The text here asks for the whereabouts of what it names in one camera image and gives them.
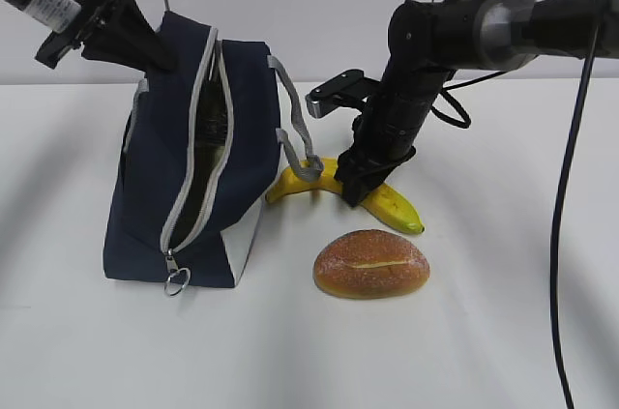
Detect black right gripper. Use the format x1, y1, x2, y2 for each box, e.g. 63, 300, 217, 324
336, 59, 453, 207

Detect yellow banana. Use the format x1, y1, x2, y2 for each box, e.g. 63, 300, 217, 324
266, 158, 425, 235

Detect navy blue lunch bag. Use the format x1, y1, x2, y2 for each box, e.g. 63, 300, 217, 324
103, 12, 323, 296

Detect brown bread roll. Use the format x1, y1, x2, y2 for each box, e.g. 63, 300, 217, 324
312, 229, 430, 300

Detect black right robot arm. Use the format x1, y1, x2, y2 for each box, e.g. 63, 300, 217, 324
336, 0, 618, 207

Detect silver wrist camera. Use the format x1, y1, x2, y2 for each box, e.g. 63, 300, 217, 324
306, 69, 380, 119

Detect black cable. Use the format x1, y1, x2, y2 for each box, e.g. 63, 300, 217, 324
550, 0, 613, 409

